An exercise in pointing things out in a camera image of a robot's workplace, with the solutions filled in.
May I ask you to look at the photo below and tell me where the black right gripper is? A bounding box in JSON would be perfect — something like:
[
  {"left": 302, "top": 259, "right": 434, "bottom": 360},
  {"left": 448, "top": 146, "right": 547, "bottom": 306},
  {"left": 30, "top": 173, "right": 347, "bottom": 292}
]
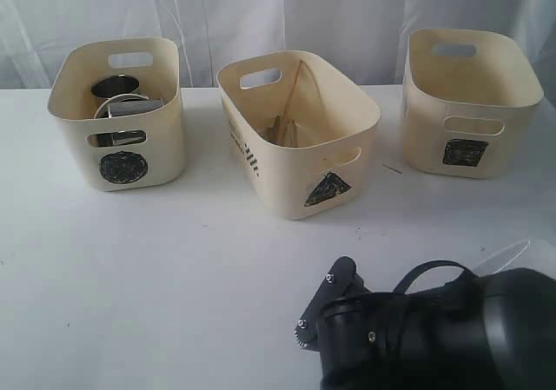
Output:
[{"left": 316, "top": 293, "right": 413, "bottom": 389}]

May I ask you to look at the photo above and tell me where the white square plate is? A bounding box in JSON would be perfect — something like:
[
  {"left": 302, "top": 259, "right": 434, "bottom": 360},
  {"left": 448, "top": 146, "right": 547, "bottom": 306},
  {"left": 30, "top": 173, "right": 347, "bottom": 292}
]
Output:
[{"left": 472, "top": 239, "right": 556, "bottom": 279}]

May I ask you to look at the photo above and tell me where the steel long spoon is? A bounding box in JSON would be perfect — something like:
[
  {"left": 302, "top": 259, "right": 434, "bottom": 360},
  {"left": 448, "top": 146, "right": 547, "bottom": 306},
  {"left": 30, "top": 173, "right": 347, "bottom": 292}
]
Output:
[{"left": 259, "top": 116, "right": 299, "bottom": 148}]

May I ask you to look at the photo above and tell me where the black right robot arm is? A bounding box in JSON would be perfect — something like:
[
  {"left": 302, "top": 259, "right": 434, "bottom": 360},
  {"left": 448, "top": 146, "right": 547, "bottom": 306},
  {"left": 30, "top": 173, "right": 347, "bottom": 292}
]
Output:
[{"left": 317, "top": 261, "right": 555, "bottom": 389}]

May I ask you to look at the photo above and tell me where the cream bin with triangle mark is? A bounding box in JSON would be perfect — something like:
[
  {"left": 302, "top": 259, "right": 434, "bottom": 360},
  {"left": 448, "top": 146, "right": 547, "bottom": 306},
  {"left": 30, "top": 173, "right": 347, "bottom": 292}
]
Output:
[{"left": 217, "top": 50, "right": 381, "bottom": 220}]

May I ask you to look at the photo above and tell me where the cream bin with square mark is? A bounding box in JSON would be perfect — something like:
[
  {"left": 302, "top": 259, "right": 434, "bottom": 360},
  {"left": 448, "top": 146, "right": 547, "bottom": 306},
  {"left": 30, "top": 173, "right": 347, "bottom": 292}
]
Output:
[{"left": 402, "top": 29, "right": 544, "bottom": 179}]

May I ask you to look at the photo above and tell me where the cream bin with circle mark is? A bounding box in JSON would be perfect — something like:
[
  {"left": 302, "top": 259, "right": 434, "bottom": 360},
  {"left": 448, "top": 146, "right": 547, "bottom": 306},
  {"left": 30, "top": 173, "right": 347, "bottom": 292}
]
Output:
[{"left": 48, "top": 37, "right": 186, "bottom": 191}]

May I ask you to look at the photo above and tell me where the white curtain backdrop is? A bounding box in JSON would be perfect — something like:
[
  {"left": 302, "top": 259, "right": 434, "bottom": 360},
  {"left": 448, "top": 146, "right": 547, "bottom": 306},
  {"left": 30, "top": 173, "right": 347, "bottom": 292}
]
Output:
[{"left": 1, "top": 0, "right": 555, "bottom": 98}]

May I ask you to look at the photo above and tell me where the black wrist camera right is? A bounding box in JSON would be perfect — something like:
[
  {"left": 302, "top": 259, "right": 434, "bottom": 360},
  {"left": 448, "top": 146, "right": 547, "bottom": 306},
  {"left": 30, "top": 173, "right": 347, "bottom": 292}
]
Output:
[{"left": 294, "top": 256, "right": 368, "bottom": 351}]

